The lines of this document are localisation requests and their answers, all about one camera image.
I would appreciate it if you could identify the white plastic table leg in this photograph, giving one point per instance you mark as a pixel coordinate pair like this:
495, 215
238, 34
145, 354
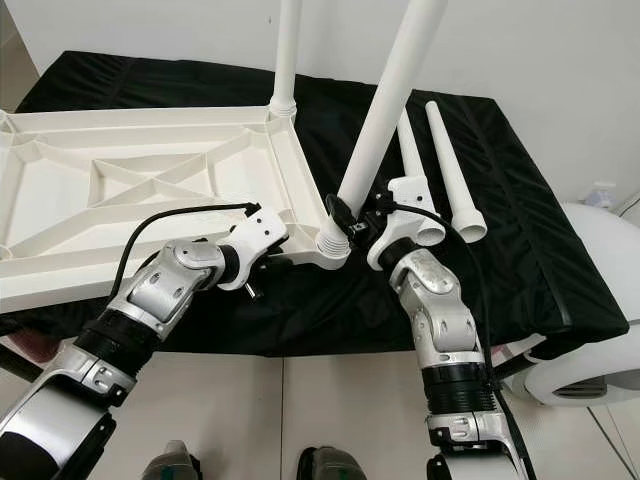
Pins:
455, 175
390, 100
285, 50
408, 150

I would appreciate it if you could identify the white plastic children table top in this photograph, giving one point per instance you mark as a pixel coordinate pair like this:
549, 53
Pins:
140, 215

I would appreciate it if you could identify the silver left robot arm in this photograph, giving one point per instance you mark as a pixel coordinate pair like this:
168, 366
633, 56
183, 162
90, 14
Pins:
160, 315

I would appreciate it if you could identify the black cloth table cover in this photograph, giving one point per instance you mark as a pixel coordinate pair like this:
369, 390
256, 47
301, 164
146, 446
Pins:
540, 260

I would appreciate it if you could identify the black metal table leg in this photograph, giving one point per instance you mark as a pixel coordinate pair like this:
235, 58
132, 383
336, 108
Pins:
515, 366
28, 372

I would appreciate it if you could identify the white round appliance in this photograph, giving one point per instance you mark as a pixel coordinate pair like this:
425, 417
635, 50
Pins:
600, 300

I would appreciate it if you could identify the grey robot right foot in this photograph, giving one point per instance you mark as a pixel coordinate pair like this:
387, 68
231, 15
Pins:
330, 465

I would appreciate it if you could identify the grey robot foot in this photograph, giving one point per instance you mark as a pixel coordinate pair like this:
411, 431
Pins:
330, 465
178, 462

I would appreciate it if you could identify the grey robot left foot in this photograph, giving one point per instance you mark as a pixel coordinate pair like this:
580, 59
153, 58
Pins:
178, 462

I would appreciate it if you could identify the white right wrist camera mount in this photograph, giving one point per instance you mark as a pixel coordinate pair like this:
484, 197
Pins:
410, 220

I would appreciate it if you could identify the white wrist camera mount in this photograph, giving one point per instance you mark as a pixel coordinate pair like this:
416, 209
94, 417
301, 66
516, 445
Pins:
262, 238
410, 220

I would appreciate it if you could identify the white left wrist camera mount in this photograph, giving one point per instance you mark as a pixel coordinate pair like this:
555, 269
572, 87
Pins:
262, 238

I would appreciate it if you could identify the white wall socket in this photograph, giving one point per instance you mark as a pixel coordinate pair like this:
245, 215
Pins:
600, 193

